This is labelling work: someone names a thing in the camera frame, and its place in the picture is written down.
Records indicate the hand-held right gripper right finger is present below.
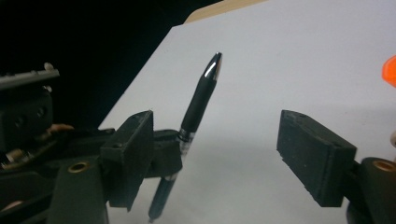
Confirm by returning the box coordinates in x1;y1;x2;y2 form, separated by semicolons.
276;109;359;209

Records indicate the light wooden table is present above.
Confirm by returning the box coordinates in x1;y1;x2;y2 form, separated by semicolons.
183;0;269;25

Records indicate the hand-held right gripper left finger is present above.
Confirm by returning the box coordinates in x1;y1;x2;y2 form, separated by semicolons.
99;109;155;213

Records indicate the black pen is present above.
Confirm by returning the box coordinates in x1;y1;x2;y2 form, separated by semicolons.
148;51;224;224

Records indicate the white table board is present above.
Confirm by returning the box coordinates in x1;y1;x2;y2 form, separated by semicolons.
98;0;396;224

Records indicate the orange highlighter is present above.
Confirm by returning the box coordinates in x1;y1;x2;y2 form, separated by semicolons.
381;54;396;89

